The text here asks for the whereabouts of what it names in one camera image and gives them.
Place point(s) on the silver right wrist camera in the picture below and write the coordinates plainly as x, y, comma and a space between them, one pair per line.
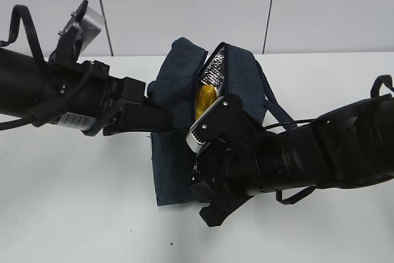
214, 122

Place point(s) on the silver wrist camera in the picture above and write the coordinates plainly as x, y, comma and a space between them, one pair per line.
214, 122
89, 22

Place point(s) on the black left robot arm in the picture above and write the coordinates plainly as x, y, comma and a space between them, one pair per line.
22, 87

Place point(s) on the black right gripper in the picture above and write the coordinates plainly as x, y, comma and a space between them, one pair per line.
227, 177

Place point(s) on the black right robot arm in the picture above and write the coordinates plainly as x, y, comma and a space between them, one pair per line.
348, 148

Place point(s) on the dark blue lunch bag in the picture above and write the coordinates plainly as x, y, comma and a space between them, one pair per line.
175, 88

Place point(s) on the yellow pear-shaped squash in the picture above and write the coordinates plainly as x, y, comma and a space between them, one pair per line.
205, 97

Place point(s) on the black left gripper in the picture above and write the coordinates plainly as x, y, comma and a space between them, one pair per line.
104, 102

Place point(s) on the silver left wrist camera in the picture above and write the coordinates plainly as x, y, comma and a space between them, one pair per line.
89, 22

